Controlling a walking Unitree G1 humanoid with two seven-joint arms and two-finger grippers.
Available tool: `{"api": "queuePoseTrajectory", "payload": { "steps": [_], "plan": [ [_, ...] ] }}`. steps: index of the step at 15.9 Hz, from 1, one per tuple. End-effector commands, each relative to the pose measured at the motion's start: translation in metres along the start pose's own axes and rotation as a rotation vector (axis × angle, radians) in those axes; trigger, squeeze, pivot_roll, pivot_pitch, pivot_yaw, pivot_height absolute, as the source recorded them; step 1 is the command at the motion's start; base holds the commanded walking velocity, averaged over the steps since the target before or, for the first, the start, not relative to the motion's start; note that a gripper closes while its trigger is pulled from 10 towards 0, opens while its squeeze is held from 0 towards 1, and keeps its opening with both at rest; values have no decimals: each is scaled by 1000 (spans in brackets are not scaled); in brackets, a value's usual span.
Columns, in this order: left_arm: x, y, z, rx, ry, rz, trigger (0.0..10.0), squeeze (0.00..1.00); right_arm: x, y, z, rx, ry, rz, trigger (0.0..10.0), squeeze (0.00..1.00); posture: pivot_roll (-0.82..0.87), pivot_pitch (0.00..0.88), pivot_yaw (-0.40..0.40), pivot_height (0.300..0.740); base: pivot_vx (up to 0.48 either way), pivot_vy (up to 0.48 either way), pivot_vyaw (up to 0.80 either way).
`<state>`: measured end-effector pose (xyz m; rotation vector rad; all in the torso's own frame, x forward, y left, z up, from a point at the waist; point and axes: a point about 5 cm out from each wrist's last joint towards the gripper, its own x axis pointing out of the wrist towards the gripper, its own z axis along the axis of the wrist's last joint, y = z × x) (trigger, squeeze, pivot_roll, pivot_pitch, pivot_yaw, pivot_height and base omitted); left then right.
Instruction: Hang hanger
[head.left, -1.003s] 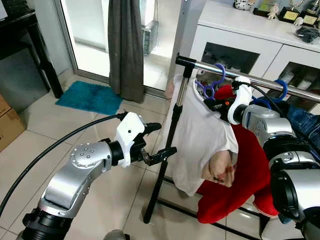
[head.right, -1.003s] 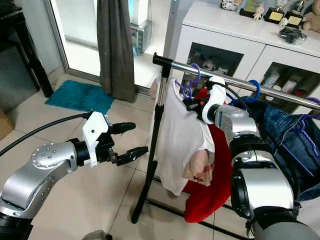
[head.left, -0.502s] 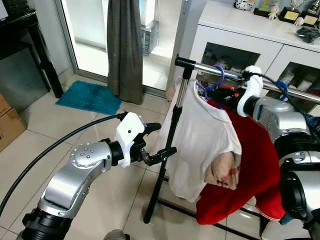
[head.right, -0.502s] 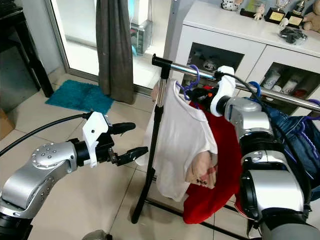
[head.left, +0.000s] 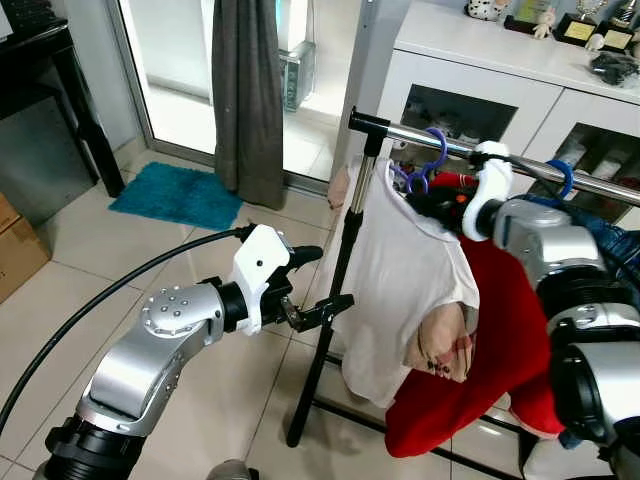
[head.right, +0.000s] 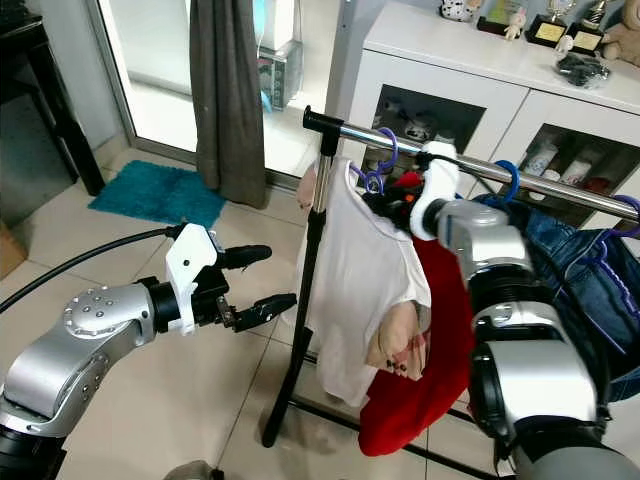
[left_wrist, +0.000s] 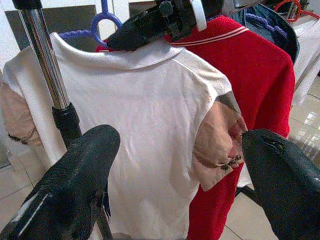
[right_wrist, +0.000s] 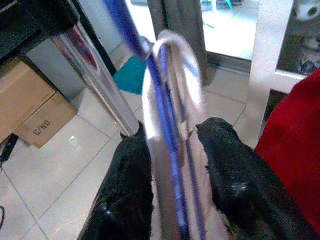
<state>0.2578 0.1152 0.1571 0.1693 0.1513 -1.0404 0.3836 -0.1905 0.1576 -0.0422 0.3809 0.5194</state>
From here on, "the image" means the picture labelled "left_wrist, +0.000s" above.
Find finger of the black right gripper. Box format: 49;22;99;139
106;6;171;52

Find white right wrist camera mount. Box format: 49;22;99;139
189;0;209;33

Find blue denim jacket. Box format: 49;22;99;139
229;2;301;65

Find white shirt beige printed sleeves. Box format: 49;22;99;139
0;31;249;240

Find red shirt white striped collar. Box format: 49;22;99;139
96;15;297;240

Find red plastic hanger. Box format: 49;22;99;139
273;0;320;22

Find plain white t-shirt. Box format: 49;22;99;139
291;13;320;107

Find blue plastic hanger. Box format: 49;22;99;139
58;0;124;49

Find purple plastic hanger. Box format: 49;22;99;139
244;12;288;39

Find chrome clothes rack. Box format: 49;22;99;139
12;0;114;240

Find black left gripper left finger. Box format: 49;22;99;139
0;124;121;240

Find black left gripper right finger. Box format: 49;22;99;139
241;128;320;240

